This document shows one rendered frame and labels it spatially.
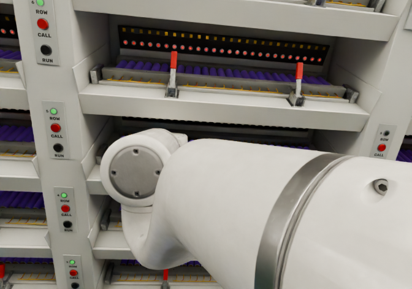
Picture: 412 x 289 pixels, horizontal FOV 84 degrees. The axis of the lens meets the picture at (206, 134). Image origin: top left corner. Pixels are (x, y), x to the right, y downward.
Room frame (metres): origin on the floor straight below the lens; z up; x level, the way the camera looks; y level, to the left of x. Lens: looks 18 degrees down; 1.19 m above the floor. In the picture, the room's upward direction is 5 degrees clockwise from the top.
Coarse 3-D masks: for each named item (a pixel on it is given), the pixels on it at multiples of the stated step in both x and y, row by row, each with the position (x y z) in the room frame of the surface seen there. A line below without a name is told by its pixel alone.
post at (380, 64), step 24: (336, 48) 0.68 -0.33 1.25; (360, 48) 0.58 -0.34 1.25; (384, 48) 0.51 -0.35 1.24; (408, 48) 0.49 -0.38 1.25; (360, 72) 0.56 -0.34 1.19; (384, 72) 0.49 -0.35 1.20; (408, 72) 0.50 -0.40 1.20; (384, 96) 0.49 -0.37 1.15; (408, 96) 0.50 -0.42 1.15; (384, 120) 0.49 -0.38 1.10; (408, 120) 0.50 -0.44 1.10; (336, 144) 0.57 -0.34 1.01; (360, 144) 0.49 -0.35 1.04
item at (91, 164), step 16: (176, 128) 0.63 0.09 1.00; (192, 128) 0.63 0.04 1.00; (208, 128) 0.64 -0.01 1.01; (224, 128) 0.64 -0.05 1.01; (240, 128) 0.64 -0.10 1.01; (256, 128) 0.65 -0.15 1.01; (96, 144) 0.51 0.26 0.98; (320, 144) 0.64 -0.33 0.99; (96, 160) 0.50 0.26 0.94; (96, 176) 0.46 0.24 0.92; (96, 192) 0.45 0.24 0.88
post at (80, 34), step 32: (64, 0) 0.44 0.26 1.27; (64, 32) 0.44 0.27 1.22; (96, 32) 0.55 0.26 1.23; (32, 64) 0.44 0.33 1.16; (64, 64) 0.44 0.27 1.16; (32, 96) 0.43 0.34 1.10; (64, 96) 0.44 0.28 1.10; (32, 128) 0.43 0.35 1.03; (96, 128) 0.52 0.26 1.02; (64, 160) 0.44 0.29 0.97; (64, 288) 0.44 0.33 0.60
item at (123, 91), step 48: (144, 48) 0.63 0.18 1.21; (192, 48) 0.63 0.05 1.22; (240, 48) 0.64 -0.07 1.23; (288, 48) 0.65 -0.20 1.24; (96, 96) 0.45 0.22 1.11; (144, 96) 0.46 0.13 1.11; (192, 96) 0.48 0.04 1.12; (240, 96) 0.51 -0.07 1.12; (288, 96) 0.52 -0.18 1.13; (336, 96) 0.56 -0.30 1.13
